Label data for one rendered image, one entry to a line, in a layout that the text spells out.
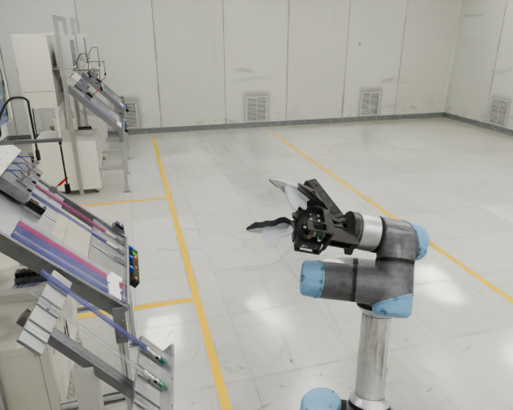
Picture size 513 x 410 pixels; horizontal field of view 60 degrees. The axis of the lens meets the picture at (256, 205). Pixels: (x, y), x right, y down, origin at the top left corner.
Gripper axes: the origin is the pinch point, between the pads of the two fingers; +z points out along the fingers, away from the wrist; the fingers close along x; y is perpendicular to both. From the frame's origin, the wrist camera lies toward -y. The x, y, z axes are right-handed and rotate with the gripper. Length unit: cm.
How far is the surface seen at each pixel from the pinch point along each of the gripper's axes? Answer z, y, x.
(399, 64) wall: -401, -745, 319
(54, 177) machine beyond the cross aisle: 130, -295, 342
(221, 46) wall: -45, -677, 347
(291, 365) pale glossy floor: -74, -42, 172
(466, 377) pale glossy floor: -163, -33, 140
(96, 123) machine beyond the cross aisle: 117, -443, 381
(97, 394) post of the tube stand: 24, 10, 87
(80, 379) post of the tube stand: 30, 8, 82
